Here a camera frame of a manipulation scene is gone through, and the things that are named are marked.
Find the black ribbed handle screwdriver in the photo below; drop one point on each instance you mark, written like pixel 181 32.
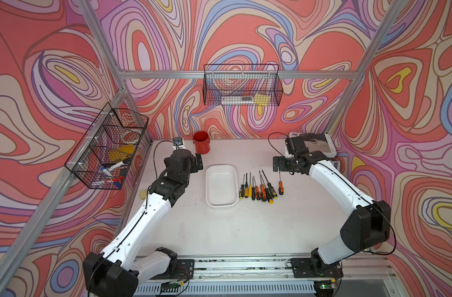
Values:
pixel 253 191

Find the black wire basket on rail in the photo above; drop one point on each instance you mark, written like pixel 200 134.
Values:
pixel 236 84

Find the markers in left basket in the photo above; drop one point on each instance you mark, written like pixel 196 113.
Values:
pixel 112 175

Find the white plastic storage box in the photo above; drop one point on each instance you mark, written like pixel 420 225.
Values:
pixel 222 189

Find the white Lover book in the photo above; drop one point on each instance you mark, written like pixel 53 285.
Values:
pixel 321 142

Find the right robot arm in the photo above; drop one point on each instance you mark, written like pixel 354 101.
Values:
pixel 369 221

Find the red metal cup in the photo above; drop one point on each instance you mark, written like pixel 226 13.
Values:
pixel 201 142

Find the orange screwdriver long shaft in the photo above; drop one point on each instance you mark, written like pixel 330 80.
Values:
pixel 262 189

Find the small orange screwdriver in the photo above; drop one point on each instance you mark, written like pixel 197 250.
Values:
pixel 257 193

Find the grey calculator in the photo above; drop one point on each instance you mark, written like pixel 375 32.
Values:
pixel 336 164

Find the yellow sponge in basket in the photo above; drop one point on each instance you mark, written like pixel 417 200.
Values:
pixel 261 100

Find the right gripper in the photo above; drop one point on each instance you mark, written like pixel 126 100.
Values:
pixel 281 167

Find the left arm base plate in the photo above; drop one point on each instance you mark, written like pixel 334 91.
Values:
pixel 182 269

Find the black yellow-tip screwdriver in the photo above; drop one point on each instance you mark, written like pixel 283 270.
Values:
pixel 269 197

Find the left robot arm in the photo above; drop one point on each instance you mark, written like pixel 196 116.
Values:
pixel 116 272

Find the orange black screwdriver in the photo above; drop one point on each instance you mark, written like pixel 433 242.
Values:
pixel 281 185

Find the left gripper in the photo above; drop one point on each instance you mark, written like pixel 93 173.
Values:
pixel 193 165

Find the black wire basket left wall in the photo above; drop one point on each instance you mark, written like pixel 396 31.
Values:
pixel 115 135

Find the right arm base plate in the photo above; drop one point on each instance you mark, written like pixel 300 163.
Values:
pixel 312 267

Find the black yellow dotted screwdriver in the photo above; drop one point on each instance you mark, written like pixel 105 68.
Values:
pixel 270 187

